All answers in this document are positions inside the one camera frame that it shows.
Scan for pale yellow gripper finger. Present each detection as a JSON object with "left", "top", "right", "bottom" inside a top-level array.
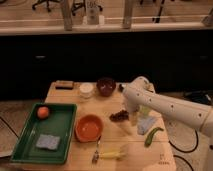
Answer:
[{"left": 129, "top": 112, "right": 138, "bottom": 126}]

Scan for dark red grape bunch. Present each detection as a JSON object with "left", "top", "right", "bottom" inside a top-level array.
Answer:
[{"left": 109, "top": 110, "right": 129, "bottom": 122}]

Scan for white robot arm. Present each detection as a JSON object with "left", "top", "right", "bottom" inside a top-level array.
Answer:
[{"left": 123, "top": 76, "right": 213, "bottom": 137}]

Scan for dark purple bowl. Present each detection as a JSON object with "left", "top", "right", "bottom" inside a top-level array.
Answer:
[{"left": 96, "top": 77, "right": 116, "bottom": 97}]

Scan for orange red bowl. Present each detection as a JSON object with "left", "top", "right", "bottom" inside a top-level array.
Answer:
[{"left": 75, "top": 114, "right": 103, "bottom": 143}]

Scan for light blue cloth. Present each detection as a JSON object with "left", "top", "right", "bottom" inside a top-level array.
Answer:
[{"left": 137, "top": 116, "right": 157, "bottom": 135}]

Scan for light green plastic cup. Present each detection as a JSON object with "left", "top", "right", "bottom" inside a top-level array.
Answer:
[{"left": 140, "top": 106, "right": 151, "bottom": 116}]

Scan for black white marker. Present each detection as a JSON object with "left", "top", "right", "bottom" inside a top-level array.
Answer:
[{"left": 119, "top": 84, "right": 125, "bottom": 92}]

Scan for green pepper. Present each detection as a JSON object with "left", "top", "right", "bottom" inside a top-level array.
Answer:
[{"left": 144, "top": 127, "right": 164, "bottom": 147}]

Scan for white round container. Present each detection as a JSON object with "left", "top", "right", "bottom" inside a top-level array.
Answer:
[{"left": 79, "top": 83, "right": 94, "bottom": 98}]

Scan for brown black block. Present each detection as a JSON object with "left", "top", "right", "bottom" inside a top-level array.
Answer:
[{"left": 55, "top": 80, "right": 74, "bottom": 90}]

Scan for orange fruit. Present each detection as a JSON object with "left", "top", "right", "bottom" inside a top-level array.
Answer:
[{"left": 37, "top": 106, "right": 50, "bottom": 119}]

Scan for blue grey sponge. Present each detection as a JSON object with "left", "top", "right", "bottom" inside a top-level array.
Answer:
[{"left": 36, "top": 134, "right": 60, "bottom": 150}]

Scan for green plastic tray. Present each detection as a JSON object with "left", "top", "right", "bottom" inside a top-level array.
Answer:
[{"left": 11, "top": 103, "right": 77, "bottom": 164}]

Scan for office chair base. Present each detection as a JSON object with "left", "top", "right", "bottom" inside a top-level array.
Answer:
[{"left": 32, "top": 0, "right": 60, "bottom": 12}]

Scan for black cable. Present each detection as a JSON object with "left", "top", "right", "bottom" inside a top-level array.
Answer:
[{"left": 165, "top": 119, "right": 201, "bottom": 171}]

